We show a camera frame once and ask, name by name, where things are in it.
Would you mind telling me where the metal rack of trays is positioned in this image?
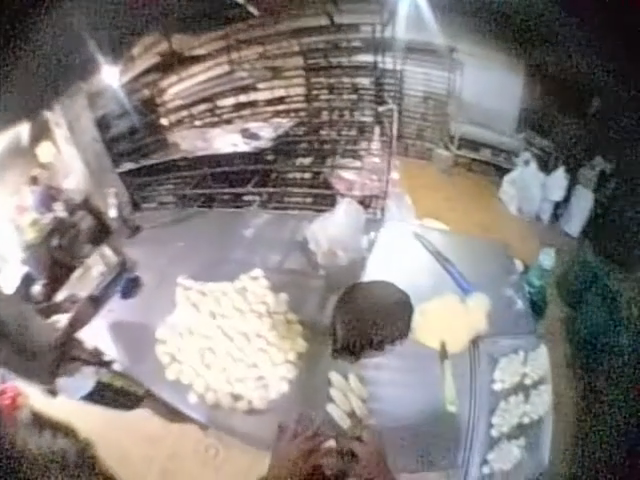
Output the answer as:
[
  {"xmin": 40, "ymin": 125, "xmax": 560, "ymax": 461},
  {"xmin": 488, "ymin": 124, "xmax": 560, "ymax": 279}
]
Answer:
[{"xmin": 298, "ymin": 38, "xmax": 462, "ymax": 162}]

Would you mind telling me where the teal plastic bottle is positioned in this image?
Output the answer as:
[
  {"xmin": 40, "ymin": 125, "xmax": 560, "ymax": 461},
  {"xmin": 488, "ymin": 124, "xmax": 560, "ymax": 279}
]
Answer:
[{"xmin": 523, "ymin": 246, "xmax": 558, "ymax": 317}]

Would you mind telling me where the group of shaped dough pieces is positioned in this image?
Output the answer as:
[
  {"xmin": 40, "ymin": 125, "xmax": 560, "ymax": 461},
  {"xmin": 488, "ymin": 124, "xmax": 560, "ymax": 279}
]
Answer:
[{"xmin": 480, "ymin": 343, "xmax": 552, "ymax": 477}]

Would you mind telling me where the metal baking tray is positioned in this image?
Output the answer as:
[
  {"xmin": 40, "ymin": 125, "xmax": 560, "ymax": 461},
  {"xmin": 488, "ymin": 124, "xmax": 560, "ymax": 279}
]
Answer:
[{"xmin": 457, "ymin": 333, "xmax": 554, "ymax": 480}]

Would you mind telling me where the blue handled tool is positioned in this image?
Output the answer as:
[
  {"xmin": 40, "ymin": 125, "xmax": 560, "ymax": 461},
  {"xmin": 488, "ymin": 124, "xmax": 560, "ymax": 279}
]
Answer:
[{"xmin": 413, "ymin": 231, "xmax": 474, "ymax": 302}]

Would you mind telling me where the cluttered shop counter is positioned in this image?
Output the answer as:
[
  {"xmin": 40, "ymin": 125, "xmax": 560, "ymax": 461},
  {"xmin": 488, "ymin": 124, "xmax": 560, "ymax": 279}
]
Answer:
[{"xmin": 0, "ymin": 118, "xmax": 132, "ymax": 322}]

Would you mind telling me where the group of white dough strips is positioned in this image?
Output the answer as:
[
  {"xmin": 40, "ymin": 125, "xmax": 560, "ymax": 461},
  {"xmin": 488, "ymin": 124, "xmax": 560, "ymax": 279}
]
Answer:
[{"xmin": 325, "ymin": 371, "xmax": 372, "ymax": 432}]

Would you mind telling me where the yellow crumb pile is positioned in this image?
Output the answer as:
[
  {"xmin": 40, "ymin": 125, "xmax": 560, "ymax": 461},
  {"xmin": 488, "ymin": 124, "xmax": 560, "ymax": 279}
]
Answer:
[{"xmin": 414, "ymin": 291, "xmax": 493, "ymax": 354}]

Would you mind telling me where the small blue object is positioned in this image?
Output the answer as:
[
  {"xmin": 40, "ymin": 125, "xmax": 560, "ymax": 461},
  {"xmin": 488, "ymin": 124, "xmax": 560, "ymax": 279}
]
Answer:
[{"xmin": 116, "ymin": 271, "xmax": 144, "ymax": 302}]

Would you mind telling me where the shelf of wooden boards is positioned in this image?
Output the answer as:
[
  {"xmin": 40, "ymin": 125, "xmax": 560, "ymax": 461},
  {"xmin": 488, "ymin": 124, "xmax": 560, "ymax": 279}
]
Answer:
[{"xmin": 118, "ymin": 18, "xmax": 307, "ymax": 152}]

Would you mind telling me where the low metal rack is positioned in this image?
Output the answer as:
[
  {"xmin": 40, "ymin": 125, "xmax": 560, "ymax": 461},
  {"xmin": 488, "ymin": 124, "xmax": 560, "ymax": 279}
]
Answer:
[{"xmin": 116, "ymin": 148, "xmax": 392, "ymax": 212}]

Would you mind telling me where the pile of white dough pieces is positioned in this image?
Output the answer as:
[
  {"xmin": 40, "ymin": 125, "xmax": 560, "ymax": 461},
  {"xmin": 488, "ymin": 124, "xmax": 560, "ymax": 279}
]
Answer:
[{"xmin": 153, "ymin": 268, "xmax": 309, "ymax": 414}]

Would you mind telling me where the clear plastic bag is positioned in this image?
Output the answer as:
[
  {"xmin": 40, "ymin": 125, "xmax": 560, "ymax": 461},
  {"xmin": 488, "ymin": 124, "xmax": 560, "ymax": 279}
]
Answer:
[{"xmin": 305, "ymin": 196, "xmax": 369, "ymax": 267}]

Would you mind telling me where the person's right hand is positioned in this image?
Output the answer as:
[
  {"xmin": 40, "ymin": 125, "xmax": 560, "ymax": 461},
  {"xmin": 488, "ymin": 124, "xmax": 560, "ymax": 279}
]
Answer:
[{"xmin": 343, "ymin": 428, "xmax": 389, "ymax": 480}]

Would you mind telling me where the cluster of white sacks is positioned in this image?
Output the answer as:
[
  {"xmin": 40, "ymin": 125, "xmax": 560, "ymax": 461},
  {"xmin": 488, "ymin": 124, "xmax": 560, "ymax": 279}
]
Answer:
[{"xmin": 498, "ymin": 158, "xmax": 597, "ymax": 239}]

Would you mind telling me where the dark brown filling mound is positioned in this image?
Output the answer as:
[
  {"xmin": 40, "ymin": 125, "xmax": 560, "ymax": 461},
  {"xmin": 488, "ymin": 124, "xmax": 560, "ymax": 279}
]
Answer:
[{"xmin": 329, "ymin": 280, "xmax": 416, "ymax": 364}]

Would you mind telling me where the person's left hand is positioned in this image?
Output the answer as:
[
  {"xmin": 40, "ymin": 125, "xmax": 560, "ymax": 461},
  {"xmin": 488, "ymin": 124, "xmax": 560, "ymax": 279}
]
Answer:
[{"xmin": 271, "ymin": 413, "xmax": 347, "ymax": 480}]

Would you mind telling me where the green handled knife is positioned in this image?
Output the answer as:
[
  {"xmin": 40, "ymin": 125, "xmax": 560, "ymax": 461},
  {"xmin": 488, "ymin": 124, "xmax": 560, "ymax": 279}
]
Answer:
[{"xmin": 438, "ymin": 341, "xmax": 460, "ymax": 414}]

